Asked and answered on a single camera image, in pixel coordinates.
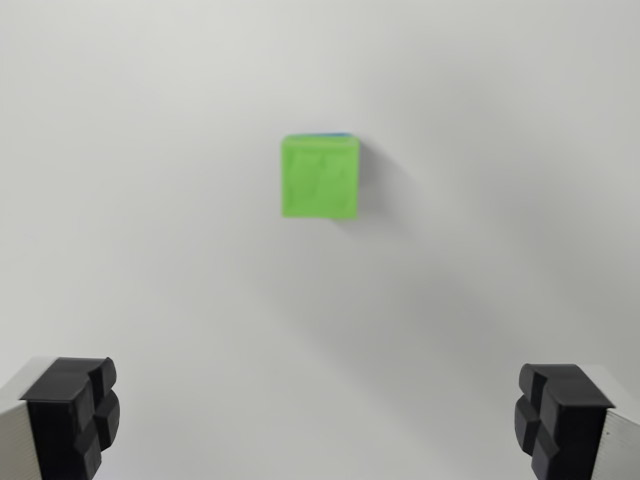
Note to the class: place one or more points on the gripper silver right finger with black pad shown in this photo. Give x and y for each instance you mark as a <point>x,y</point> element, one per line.
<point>570,420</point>

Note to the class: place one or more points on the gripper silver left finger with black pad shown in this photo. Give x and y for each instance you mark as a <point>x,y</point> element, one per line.
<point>60,420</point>

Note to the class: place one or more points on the green plastic cube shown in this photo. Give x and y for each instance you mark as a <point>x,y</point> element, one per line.
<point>320,177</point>

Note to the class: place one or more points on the blue plastic cube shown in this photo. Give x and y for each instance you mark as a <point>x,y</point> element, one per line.
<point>327,133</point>

